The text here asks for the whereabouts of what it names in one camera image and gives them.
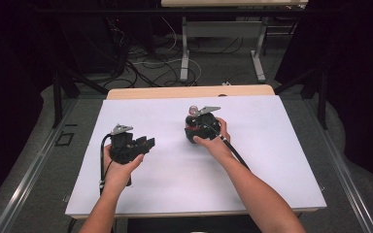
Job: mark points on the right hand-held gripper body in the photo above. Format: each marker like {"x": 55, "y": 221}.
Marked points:
{"x": 209, "y": 124}

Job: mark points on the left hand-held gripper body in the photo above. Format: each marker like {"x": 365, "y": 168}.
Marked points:
{"x": 123, "y": 145}

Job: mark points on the person's right hand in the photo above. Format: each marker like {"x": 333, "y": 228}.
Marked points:
{"x": 215, "y": 145}

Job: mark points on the person's left hand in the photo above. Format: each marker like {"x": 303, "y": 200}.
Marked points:
{"x": 119, "y": 174}

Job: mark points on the white table sheet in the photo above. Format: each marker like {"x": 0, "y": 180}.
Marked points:
{"x": 181, "y": 174}

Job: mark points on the black metal stand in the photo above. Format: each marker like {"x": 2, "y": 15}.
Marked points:
{"x": 64, "y": 87}
{"x": 317, "y": 90}

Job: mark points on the desk with white legs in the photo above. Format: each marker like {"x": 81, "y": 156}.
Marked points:
{"x": 223, "y": 29}

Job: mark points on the dark curtain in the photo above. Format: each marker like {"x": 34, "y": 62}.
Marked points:
{"x": 359, "y": 81}
{"x": 9, "y": 64}

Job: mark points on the aluminium floor rail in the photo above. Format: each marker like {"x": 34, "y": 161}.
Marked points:
{"x": 343, "y": 168}
{"x": 29, "y": 181}

